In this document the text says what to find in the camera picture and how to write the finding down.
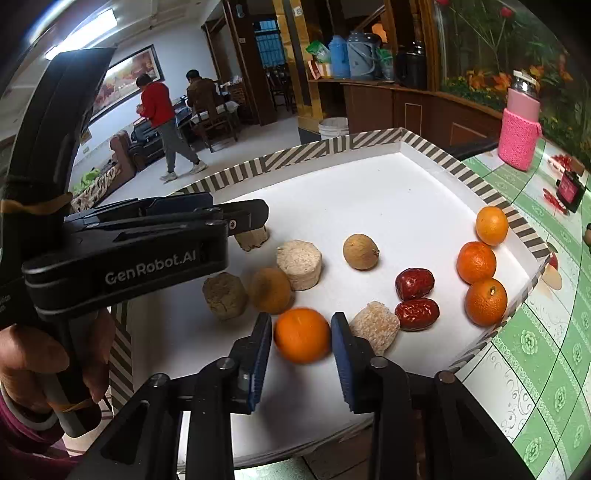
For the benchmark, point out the brown longan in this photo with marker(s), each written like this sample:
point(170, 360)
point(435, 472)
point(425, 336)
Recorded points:
point(361, 250)
point(270, 290)

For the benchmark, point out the bottle in pink knitted sleeve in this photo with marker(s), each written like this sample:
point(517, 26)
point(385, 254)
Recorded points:
point(521, 124)

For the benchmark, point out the black thermos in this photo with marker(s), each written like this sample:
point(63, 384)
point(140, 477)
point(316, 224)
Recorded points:
point(413, 64)

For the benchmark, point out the framed wall picture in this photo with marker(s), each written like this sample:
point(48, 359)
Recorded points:
point(124, 81)

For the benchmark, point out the small brown fruit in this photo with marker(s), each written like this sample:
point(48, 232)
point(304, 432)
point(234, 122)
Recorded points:
point(587, 235)

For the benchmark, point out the wooden chair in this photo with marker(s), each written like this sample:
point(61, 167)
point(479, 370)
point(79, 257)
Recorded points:
point(214, 124)

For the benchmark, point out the green checked printed tablecloth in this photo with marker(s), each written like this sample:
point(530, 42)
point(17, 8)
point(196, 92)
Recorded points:
point(545, 346)

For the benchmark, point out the printed blanket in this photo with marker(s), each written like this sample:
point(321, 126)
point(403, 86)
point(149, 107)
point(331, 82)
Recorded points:
point(94, 187)

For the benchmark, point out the white tray with striped rim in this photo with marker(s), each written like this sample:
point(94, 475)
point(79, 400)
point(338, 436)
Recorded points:
point(369, 194)

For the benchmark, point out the orange mandarin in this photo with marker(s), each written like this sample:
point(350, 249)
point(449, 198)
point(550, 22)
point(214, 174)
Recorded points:
point(302, 334)
point(485, 301)
point(475, 261)
point(491, 225)

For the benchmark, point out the white bucket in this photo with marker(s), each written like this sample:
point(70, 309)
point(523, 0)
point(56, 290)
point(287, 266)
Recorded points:
point(333, 129)

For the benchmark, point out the ceiling light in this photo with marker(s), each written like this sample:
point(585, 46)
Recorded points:
point(78, 34)

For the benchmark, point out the dark jar with pink label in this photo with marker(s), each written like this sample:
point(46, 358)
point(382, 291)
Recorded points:
point(571, 189)

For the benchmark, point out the person's left forearm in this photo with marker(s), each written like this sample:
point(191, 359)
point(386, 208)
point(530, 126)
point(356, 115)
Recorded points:
point(23, 447)

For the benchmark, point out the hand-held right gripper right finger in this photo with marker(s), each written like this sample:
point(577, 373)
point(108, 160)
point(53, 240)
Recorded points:
point(344, 367)

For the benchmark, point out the wooden sideboard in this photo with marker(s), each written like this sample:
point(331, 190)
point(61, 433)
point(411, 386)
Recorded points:
point(383, 106)

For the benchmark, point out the blue thermos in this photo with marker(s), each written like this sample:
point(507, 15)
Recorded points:
point(340, 57)

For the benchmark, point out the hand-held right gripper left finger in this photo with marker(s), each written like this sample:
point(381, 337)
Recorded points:
point(258, 364)

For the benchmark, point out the beige cylindrical cake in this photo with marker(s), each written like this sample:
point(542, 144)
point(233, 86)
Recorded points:
point(300, 264)
point(225, 295)
point(374, 327)
point(251, 238)

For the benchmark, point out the grey-blue jug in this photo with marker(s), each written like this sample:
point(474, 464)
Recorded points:
point(361, 55)

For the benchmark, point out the brown sofa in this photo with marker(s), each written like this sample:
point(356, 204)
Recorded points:
point(123, 154)

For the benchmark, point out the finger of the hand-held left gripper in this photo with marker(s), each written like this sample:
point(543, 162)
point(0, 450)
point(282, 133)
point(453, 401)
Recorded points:
point(244, 217)
point(152, 205)

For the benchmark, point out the person's left hand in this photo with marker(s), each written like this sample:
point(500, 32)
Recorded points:
point(27, 364)

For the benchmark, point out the red date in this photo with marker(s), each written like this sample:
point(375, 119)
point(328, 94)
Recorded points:
point(417, 314)
point(414, 283)

